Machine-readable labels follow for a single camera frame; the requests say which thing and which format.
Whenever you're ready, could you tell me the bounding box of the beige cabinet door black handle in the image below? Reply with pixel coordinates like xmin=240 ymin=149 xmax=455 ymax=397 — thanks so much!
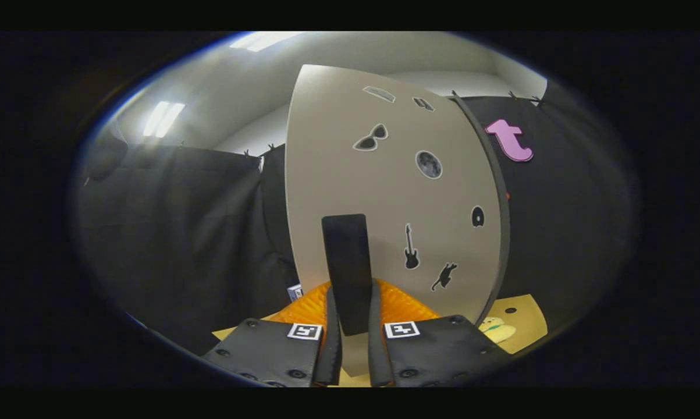
xmin=285 ymin=64 xmax=504 ymax=378

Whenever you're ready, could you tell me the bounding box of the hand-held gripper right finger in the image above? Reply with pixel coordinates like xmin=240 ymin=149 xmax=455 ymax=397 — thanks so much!
xmin=368 ymin=278 xmax=510 ymax=388

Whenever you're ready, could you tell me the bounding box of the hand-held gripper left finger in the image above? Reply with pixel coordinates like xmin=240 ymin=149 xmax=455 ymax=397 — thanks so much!
xmin=201 ymin=279 xmax=343 ymax=388

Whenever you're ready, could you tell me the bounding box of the yellow plush toy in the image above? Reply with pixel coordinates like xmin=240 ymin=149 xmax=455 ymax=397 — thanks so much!
xmin=479 ymin=316 xmax=517 ymax=344

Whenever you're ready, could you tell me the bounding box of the grey cabinet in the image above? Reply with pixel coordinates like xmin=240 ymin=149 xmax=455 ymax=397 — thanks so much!
xmin=452 ymin=93 xmax=512 ymax=326

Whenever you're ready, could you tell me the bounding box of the black backdrop cloth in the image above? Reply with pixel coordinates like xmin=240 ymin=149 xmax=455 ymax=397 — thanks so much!
xmin=76 ymin=81 xmax=641 ymax=356

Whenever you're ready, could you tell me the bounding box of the ceiling light panel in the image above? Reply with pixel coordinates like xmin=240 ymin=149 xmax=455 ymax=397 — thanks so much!
xmin=143 ymin=102 xmax=186 ymax=139
xmin=229 ymin=31 xmax=304 ymax=53

